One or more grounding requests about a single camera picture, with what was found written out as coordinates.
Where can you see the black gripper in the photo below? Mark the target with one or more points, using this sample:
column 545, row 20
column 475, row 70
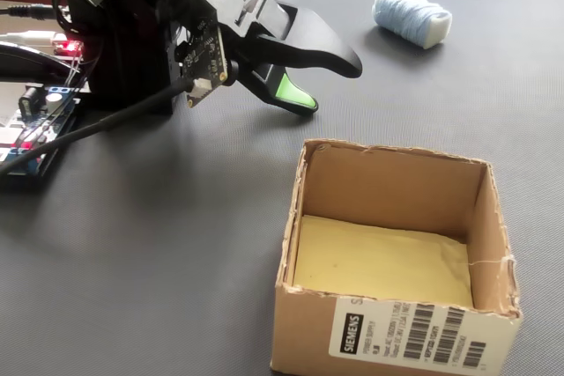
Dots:
column 231, row 15

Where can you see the light blue yarn block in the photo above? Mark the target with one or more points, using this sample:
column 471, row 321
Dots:
column 410, row 15

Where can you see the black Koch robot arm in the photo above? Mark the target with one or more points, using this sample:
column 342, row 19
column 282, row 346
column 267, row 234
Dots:
column 128, row 41

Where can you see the open cardboard box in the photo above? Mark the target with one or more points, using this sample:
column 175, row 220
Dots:
column 308, row 341

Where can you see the yellow sheet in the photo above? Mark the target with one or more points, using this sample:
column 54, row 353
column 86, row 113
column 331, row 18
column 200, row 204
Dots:
column 374, row 261

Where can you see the dark textured mat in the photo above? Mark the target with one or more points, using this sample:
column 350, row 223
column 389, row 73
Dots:
column 154, row 239

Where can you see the small motor driver board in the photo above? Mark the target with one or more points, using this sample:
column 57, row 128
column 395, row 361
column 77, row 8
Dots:
column 66, row 46

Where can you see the blue control board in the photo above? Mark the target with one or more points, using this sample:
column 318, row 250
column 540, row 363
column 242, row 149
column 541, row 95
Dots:
column 57, row 103

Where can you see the black barrel power plug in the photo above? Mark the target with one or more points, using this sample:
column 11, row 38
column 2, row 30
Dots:
column 31, row 11

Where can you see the camera circuit board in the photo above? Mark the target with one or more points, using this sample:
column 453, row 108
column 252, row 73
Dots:
column 205, row 54

